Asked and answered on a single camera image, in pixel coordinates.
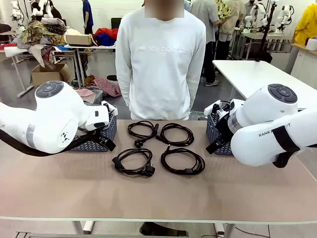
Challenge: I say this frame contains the person in blue shirt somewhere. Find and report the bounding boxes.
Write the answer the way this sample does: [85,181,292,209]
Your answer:
[82,0,94,35]

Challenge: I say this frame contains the black cable angled plug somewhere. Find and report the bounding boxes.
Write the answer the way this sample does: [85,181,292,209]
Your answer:
[111,148,156,178]

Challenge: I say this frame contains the black cable round plug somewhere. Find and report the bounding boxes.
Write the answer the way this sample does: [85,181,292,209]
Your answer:
[127,120,159,147]

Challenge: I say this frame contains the black cable block connector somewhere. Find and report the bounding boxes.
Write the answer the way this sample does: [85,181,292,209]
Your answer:
[160,145,206,176]

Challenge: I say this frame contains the grey robot workbench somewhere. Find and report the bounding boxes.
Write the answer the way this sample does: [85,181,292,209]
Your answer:
[238,30,294,60]

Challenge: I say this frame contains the red cloth heap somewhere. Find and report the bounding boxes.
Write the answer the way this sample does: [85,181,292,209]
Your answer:
[93,27,119,40]

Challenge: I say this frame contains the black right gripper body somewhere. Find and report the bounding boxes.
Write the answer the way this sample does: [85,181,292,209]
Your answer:
[214,115,235,148]

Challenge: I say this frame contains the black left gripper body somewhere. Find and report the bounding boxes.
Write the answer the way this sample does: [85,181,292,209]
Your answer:
[93,126,111,142]

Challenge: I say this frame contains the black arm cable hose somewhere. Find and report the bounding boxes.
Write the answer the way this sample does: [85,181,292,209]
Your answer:
[271,125,302,169]
[0,128,102,157]

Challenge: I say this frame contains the white cabinet wooden top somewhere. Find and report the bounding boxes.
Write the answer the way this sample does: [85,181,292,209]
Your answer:
[290,43,317,80]

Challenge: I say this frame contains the pile of patterned clothes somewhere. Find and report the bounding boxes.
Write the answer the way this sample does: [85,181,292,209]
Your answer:
[16,17,67,69]

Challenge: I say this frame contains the person in beige shirt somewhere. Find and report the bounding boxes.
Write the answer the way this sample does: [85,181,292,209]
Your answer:
[216,0,247,60]

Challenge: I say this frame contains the blue-grey plastic lattice basket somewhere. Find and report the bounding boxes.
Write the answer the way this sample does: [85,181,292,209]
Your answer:
[66,114,117,152]
[206,114,235,156]

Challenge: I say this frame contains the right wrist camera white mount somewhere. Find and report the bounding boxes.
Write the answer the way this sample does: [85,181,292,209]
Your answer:
[204,99,245,119]

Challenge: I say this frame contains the black tripod pole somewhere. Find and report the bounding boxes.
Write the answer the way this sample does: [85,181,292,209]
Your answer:
[256,0,277,62]

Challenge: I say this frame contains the black coiled thin cable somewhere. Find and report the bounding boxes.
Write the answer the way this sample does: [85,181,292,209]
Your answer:
[155,123,194,147]

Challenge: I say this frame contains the red checkered cloth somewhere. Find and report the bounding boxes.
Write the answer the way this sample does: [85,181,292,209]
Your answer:
[85,75,122,97]

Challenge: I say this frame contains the white table leg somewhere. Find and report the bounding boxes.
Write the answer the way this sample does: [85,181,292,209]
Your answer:
[214,222,235,238]
[73,220,96,235]

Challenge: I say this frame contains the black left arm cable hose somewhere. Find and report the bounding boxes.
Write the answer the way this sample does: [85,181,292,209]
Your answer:
[0,128,102,157]

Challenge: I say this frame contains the open cardboard box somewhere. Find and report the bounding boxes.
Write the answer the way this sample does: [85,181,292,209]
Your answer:
[31,63,72,87]

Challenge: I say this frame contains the black and white background robot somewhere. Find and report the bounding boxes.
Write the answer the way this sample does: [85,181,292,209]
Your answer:
[31,0,54,22]

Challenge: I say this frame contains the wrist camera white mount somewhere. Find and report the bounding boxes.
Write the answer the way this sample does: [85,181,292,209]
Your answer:
[204,99,245,119]
[101,100,117,124]

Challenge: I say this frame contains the closed beige cardboard box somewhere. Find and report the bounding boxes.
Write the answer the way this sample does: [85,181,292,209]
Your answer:
[64,28,94,46]

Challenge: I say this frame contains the person's right forearm white sleeve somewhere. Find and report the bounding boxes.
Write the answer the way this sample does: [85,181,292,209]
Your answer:
[115,66,133,110]

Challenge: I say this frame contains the person in white sweatshirt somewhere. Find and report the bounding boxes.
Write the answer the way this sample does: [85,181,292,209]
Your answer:
[115,4,207,121]

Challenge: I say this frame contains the black pedestal foot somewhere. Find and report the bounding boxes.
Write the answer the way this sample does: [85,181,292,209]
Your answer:
[139,222,189,238]

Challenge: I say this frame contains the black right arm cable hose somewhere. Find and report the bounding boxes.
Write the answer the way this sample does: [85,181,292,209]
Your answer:
[271,125,302,169]

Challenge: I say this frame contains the grey plastic crate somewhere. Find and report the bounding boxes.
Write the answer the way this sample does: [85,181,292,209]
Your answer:
[75,88,104,105]

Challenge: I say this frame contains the black office chair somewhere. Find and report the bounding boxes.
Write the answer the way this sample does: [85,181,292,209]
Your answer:
[111,17,122,32]

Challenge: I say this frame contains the person in yellow jacket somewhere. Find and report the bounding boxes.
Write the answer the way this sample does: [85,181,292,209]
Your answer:
[292,3,317,44]

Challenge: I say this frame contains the blue cloth heap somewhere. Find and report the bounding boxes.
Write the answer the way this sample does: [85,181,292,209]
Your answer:
[96,33,117,47]

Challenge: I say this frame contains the person in grey shirt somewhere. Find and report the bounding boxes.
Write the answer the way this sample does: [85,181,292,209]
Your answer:
[190,0,220,87]

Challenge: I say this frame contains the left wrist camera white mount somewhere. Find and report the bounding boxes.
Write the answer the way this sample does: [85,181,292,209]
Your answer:
[101,100,117,124]

